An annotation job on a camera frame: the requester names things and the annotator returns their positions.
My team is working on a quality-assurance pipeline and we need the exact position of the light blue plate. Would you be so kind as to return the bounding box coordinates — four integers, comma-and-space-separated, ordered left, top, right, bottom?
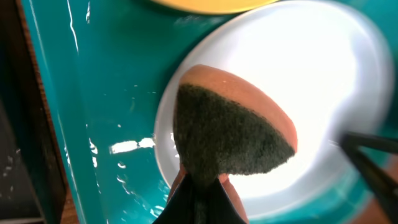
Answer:
155, 1, 397, 223

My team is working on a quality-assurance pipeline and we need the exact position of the teal plastic serving tray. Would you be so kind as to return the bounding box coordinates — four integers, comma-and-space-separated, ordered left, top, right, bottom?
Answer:
22, 1, 383, 223

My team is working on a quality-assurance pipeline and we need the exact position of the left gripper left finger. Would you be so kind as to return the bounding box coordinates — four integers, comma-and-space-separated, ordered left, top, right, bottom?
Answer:
153, 174, 198, 224

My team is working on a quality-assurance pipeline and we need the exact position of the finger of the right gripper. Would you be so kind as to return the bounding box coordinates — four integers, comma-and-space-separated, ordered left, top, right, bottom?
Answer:
339, 132, 397, 223

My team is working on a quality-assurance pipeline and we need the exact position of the green and orange sponge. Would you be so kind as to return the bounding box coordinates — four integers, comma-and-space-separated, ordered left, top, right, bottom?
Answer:
171, 65, 298, 223

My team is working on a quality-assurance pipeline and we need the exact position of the yellow-green plate upper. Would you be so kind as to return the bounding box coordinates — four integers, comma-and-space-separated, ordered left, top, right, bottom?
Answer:
152, 0, 278, 15

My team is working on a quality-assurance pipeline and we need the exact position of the black rectangular water tray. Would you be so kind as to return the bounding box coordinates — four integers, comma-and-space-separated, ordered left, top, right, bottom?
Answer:
1, 1, 66, 223

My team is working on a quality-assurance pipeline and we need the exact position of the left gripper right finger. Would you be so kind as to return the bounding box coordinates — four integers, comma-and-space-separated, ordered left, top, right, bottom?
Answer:
204, 179, 245, 224

